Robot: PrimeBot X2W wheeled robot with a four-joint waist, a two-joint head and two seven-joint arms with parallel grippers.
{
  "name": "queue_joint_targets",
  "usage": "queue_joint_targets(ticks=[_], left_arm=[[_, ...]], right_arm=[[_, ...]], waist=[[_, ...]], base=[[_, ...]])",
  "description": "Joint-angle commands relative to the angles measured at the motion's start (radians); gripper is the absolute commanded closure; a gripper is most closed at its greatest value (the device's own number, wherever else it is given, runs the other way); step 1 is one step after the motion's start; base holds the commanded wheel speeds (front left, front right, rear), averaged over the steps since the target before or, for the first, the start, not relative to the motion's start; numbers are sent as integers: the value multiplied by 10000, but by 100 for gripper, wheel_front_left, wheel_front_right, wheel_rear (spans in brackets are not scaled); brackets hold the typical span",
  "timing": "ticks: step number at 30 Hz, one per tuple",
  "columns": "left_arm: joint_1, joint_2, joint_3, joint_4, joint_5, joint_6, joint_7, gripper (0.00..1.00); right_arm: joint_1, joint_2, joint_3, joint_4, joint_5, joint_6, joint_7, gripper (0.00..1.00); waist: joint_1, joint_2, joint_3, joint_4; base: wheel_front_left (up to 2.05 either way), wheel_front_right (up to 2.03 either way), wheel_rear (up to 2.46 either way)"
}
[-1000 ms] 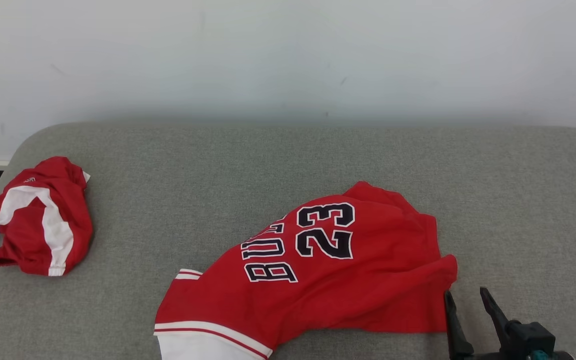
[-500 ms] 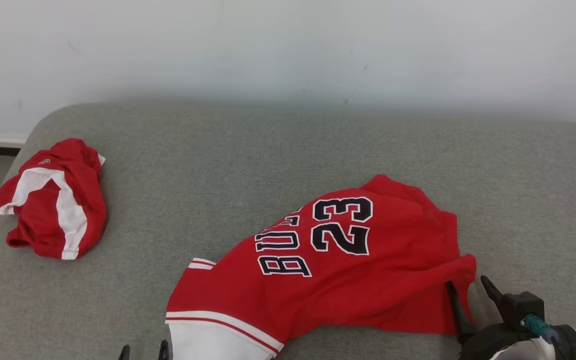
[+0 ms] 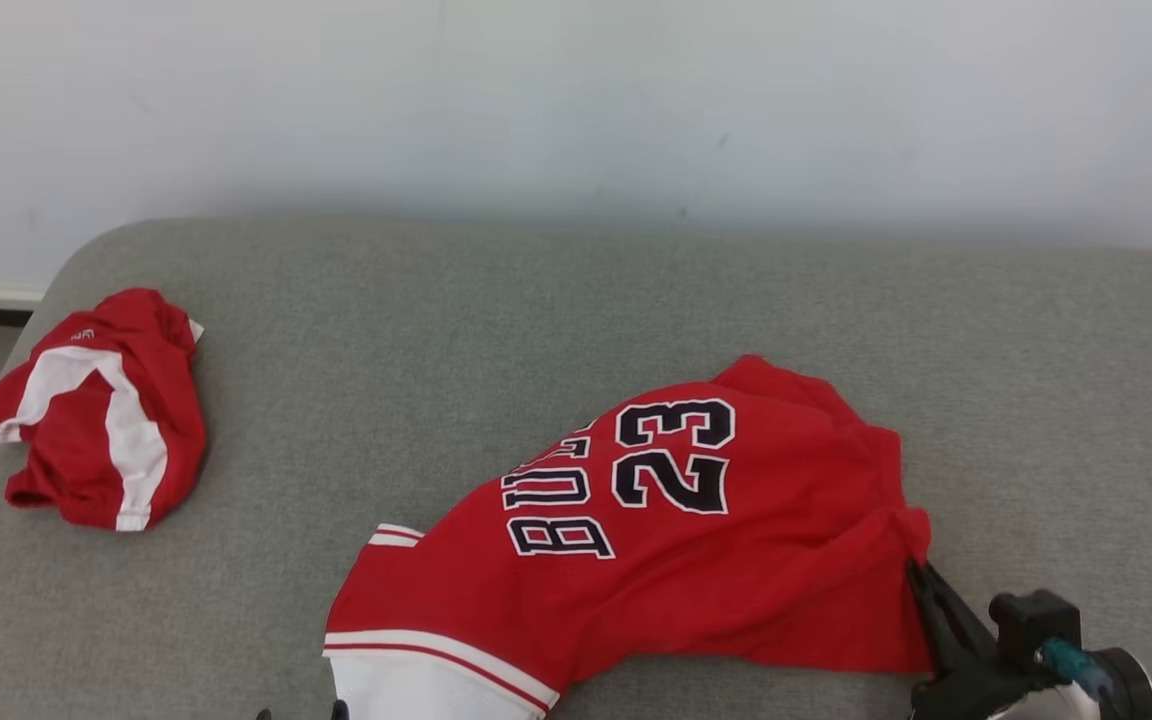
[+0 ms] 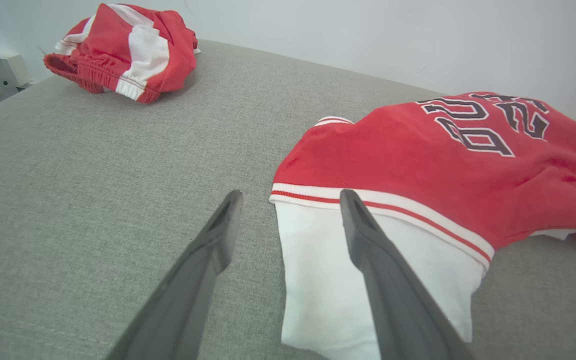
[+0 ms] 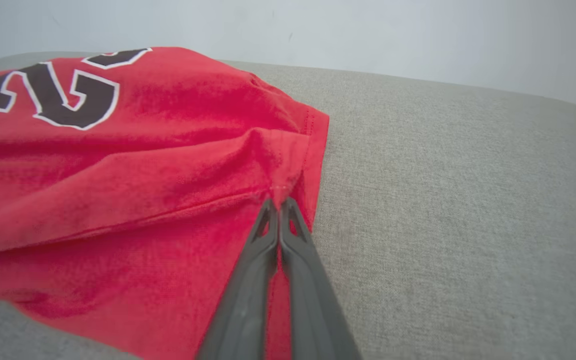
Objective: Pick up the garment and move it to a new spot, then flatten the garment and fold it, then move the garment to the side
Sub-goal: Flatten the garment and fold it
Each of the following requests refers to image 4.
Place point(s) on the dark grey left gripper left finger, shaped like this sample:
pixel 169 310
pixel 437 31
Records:
pixel 183 300

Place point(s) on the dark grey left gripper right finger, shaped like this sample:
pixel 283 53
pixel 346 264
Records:
pixel 398 310

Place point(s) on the red white basketball jersey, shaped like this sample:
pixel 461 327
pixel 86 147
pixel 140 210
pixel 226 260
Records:
pixel 393 160

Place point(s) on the red white-striped shorts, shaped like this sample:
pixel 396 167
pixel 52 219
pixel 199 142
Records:
pixel 113 45

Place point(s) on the white wall box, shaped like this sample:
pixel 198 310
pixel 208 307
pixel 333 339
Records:
pixel 18 70

